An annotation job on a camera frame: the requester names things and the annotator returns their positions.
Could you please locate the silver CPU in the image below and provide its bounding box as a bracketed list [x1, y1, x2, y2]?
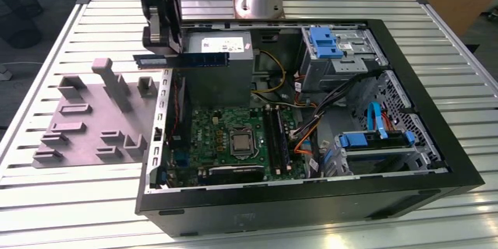
[233, 135, 253, 151]

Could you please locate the metal CPU socket cover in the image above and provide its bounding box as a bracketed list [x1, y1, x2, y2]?
[228, 126, 261, 160]

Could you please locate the thin wire locking lever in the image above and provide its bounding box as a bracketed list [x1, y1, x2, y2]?
[252, 132, 262, 158]

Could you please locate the silver optical drive cage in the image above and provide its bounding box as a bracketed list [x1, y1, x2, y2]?
[302, 26, 390, 93]

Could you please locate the black open PC case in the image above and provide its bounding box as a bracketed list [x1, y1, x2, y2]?
[134, 18, 487, 237]

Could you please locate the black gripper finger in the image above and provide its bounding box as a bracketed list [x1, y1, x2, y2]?
[169, 0, 186, 56]
[141, 0, 173, 51]

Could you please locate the red black labelled cable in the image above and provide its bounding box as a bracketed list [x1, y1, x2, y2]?
[293, 73, 313, 110]

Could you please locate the grey power supply unit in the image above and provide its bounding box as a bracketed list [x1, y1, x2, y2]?
[175, 30, 257, 108]

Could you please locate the thick black cable bundle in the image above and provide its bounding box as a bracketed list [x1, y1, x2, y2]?
[290, 71, 385, 142]

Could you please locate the blue flat SATA cable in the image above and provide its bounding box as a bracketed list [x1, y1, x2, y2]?
[368, 101, 392, 141]

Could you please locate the yellow black power cable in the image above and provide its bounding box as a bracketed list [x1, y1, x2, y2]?
[252, 50, 288, 96]

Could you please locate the hard disk in blue carrier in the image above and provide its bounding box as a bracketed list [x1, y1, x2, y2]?
[337, 131, 417, 152]

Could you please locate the silver disk bay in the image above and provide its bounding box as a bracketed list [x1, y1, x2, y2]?
[325, 131, 449, 177]

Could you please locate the black mesh waste bin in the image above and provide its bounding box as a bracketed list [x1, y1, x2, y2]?
[0, 0, 45, 49]

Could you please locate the black graphics card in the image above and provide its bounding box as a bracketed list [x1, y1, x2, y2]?
[205, 163, 266, 185]

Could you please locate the blue plastic drive latch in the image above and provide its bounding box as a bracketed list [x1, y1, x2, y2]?
[310, 27, 346, 59]

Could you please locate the red black twisted wire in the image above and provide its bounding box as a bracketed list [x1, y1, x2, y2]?
[173, 79, 185, 142]

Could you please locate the grey parts rack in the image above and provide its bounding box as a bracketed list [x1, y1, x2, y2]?
[33, 58, 162, 170]

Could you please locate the blue RAM stick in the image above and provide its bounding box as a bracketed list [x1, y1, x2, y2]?
[133, 52, 232, 70]

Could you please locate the green Dell motherboard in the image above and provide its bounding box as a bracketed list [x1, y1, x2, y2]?
[162, 106, 309, 188]

